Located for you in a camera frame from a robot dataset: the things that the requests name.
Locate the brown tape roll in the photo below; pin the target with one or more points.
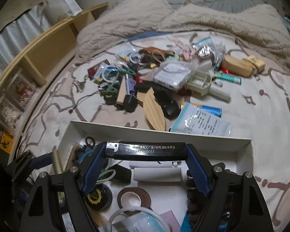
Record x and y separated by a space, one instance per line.
133 196

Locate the round black gold tin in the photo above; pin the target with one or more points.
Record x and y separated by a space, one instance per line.
99 198

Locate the clear plastic container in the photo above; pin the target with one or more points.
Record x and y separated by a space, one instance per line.
173 74

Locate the white cardboard shoe box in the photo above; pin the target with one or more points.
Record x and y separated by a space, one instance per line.
235 153

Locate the teal lighter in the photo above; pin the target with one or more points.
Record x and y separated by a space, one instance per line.
228 77

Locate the white ribbed rectangular box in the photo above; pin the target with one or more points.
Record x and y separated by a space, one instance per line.
157 174

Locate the yellow cardboard pack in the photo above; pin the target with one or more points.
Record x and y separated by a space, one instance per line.
257 64

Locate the white printed paper packet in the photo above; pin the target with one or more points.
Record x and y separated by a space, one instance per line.
194 120

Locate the wooden bed-side shelf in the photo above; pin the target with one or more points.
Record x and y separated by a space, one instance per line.
27 77

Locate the white USB dongle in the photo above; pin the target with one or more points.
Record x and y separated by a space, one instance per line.
152 164

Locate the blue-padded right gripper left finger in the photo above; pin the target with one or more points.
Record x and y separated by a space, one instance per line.
42 211

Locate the beige fluffy blanket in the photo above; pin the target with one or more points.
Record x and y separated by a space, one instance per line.
259 28

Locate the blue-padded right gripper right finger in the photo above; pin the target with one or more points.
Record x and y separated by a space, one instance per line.
249 211

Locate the cream plastic holder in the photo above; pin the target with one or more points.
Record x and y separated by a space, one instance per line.
200 83

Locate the oval wooden box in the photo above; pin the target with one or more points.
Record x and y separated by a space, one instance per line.
237 66

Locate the wooden leaf-shaped piece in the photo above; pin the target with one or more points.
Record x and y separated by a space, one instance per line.
153 111

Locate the blue tube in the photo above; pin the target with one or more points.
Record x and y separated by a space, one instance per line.
213 110

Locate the silver foil packet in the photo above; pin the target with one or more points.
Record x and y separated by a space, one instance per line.
206 51

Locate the black lighter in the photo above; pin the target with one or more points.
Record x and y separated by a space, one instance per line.
146 151

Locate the white cylinder tube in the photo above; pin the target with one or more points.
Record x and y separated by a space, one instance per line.
218 93

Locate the white blue sachet packet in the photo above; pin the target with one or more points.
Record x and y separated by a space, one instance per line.
140 222

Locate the black cube box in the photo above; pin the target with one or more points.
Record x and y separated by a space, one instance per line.
123 175

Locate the black rectangular block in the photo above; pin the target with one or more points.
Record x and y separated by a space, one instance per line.
170 108

